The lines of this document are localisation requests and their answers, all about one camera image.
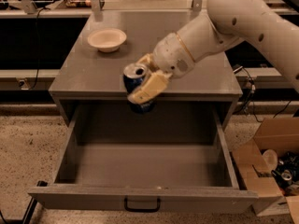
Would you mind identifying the black drawer handle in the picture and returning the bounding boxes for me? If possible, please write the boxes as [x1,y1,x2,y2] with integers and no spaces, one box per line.
[123,197,161,213]

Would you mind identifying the open grey top drawer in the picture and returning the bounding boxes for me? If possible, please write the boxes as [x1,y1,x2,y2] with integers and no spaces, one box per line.
[29,101,257,214]

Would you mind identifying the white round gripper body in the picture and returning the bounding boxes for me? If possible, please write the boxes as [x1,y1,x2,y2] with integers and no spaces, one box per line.
[152,33,195,78]

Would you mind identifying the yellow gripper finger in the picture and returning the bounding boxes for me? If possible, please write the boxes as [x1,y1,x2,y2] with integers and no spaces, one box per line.
[136,53,159,72]
[128,70,172,105]

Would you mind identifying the brown cardboard box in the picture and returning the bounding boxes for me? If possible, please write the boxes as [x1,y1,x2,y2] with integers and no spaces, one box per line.
[232,118,299,224]

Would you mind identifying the black power cable left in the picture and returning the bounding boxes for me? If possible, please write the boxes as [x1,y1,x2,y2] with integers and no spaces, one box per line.
[30,7,52,91]

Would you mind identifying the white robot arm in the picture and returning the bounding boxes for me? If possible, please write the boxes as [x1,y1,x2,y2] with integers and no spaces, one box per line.
[128,0,299,105]

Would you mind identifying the white bowl in box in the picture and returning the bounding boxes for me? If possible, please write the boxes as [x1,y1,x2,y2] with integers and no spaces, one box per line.
[262,149,278,171]

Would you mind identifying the black frame leg bottom left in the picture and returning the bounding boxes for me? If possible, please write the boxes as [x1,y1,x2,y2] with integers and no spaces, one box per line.
[21,180,49,224]

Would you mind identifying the black cables right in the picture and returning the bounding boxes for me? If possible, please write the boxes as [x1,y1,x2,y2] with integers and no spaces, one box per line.
[232,64,293,123]

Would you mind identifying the grey metal cabinet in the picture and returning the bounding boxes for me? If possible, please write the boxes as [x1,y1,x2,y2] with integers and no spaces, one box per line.
[50,10,242,121]

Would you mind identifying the blue pepsi can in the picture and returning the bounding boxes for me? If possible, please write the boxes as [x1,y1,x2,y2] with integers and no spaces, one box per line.
[122,63,154,114]

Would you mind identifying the white paper bowl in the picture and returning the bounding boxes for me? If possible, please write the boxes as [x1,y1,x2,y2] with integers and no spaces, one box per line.
[87,28,127,53]

